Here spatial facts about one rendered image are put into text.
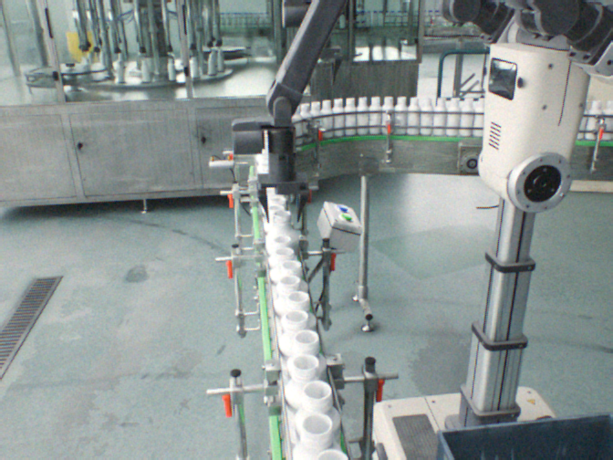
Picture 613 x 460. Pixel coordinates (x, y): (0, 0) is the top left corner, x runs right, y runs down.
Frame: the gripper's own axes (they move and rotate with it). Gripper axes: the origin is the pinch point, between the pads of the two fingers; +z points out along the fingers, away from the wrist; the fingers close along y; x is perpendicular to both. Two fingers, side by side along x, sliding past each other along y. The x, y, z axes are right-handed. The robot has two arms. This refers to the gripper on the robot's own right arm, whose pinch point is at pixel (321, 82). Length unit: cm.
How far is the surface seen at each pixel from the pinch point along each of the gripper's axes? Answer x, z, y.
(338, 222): 32.3, 27.9, 0.7
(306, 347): 87, 23, 15
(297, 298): 72, 24, 15
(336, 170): -92, 55, -20
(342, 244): 32.6, 33.6, -0.2
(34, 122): -266, 63, 173
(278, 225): 46, 22, 16
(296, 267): 61, 24, 14
